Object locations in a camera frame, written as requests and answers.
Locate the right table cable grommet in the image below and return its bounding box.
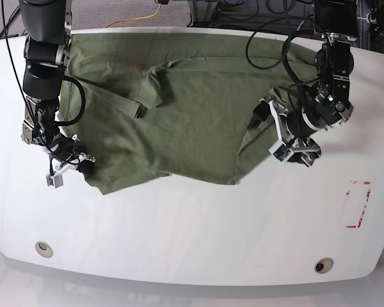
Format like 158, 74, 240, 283
314, 258, 334, 274

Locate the table cable grommet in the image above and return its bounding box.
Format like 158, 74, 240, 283
314, 258, 334, 274
35, 242, 53, 258

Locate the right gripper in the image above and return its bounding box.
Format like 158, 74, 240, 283
46, 134, 96, 176

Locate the yellow cable on floor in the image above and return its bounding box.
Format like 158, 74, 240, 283
106, 3, 163, 29

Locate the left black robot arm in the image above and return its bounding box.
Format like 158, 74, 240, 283
250, 1, 358, 167

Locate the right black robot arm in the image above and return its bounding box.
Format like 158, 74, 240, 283
17, 0, 95, 188

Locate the left table cable grommet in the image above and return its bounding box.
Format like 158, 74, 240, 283
35, 242, 53, 258

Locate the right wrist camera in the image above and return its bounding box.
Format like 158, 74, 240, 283
46, 174, 63, 189

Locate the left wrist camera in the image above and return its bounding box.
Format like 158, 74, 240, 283
273, 146, 293, 163

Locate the green t-shirt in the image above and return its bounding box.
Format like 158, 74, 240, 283
56, 31, 324, 196

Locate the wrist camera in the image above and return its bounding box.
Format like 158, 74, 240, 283
46, 174, 63, 189
273, 146, 293, 163

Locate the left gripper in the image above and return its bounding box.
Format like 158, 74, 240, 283
247, 95, 321, 167

